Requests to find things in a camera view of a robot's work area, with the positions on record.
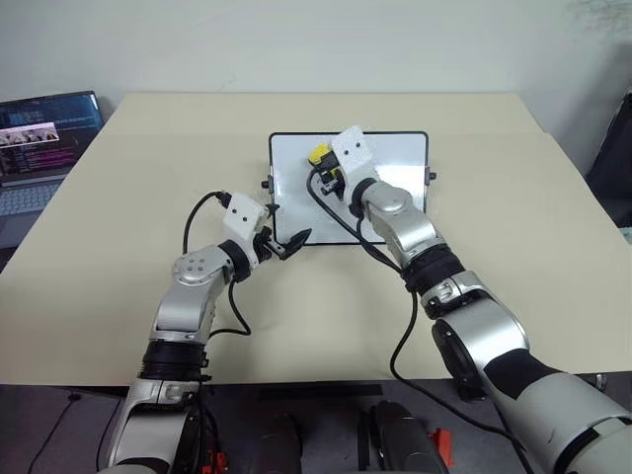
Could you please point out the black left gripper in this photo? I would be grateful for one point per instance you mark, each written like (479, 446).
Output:
(269, 247)

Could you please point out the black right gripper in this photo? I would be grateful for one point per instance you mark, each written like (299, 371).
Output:
(332, 186)

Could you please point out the yellow whiteboard eraser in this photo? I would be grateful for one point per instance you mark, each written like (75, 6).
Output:
(318, 154)

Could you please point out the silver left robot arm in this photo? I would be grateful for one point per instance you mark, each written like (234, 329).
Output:
(192, 296)

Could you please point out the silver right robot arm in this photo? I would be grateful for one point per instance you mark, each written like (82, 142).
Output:
(395, 217)

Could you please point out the black framed small whiteboard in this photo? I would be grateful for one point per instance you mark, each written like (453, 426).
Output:
(395, 163)

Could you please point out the small dark rounded shape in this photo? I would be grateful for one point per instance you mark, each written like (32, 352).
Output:
(279, 444)

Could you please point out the red plastic part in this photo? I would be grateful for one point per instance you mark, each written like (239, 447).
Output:
(441, 447)
(217, 461)

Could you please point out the large dark rounded shape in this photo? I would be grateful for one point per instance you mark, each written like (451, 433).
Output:
(405, 439)

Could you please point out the open silver laptop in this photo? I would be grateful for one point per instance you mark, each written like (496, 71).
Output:
(44, 133)

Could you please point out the black chair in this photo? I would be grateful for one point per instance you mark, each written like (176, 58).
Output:
(612, 163)

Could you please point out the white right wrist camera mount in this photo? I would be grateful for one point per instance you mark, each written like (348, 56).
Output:
(353, 153)

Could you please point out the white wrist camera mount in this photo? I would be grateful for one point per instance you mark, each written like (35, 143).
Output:
(242, 217)
(353, 153)

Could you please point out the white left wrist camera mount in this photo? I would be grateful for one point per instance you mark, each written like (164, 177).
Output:
(242, 217)

